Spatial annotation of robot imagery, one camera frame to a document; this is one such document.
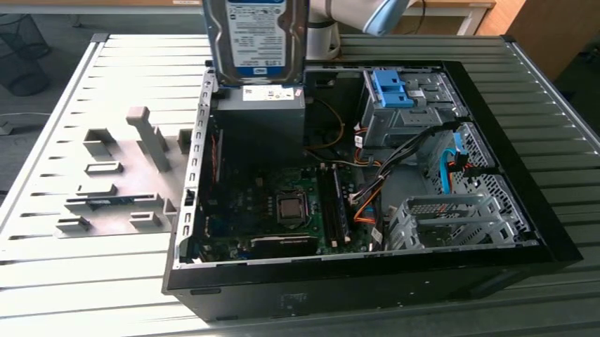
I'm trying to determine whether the blue data wire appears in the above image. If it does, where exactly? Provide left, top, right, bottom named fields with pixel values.
left=438, top=128, right=467, bottom=194

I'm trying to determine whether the orange power wire black connector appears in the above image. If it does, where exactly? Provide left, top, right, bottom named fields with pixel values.
left=445, top=155, right=498, bottom=179

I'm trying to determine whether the hard disk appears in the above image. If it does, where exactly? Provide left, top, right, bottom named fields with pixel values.
left=200, top=0, right=311, bottom=88

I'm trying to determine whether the silver disk bay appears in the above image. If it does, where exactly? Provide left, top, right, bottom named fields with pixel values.
left=383, top=192, right=538, bottom=252

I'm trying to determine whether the silver CPU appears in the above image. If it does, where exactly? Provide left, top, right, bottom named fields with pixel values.
left=279, top=198, right=304, bottom=218

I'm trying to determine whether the grey power supply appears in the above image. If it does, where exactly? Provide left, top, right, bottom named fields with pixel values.
left=215, top=83, right=308, bottom=169

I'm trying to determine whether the black RAM slot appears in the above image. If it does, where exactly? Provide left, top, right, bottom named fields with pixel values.
left=327, top=165, right=347, bottom=246
left=331, top=165, right=352, bottom=245

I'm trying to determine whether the green motherboard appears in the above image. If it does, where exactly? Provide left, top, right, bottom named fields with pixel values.
left=200, top=164, right=375, bottom=260

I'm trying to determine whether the black CPU socket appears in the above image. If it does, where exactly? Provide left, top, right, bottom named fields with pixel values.
left=275, top=190, right=310, bottom=227

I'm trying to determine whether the black case fan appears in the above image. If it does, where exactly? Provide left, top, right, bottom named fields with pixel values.
left=208, top=117, right=225, bottom=185

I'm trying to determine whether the black graphics card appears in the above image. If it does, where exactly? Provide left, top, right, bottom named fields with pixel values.
left=249, top=233, right=320, bottom=259

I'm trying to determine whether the silver drive cage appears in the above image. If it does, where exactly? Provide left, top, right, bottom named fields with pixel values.
left=359, top=69, right=469, bottom=150

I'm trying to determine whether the blue drive latch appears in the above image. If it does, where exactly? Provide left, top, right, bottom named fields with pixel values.
left=368, top=70, right=416, bottom=109

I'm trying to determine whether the black PC case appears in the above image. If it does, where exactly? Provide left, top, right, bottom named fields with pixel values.
left=161, top=58, right=585, bottom=322

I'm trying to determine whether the green RAM stick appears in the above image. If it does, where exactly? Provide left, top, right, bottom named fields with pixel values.
left=64, top=194, right=159, bottom=210

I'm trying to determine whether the grey parts rack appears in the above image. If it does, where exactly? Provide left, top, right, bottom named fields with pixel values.
left=53, top=105, right=196, bottom=240

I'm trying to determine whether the brown wooden cabinet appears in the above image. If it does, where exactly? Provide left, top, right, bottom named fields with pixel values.
left=475, top=0, right=600, bottom=84

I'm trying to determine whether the black mesh wastebasket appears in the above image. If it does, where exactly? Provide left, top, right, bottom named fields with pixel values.
left=0, top=13, right=52, bottom=98

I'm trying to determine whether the orange wires white connector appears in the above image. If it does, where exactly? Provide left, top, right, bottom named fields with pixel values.
left=351, top=122, right=382, bottom=169

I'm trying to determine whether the yellow power wire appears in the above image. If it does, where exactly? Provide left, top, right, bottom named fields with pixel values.
left=303, top=99, right=347, bottom=152

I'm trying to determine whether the orange yellow wire bundle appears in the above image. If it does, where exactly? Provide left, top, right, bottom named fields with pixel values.
left=351, top=196, right=383, bottom=225

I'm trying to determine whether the black sleeved wire bundle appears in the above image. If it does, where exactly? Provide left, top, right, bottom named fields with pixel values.
left=348, top=121, right=458, bottom=208

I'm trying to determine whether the white frame desk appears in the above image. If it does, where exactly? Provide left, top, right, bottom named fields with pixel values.
left=0, top=0, right=498, bottom=36

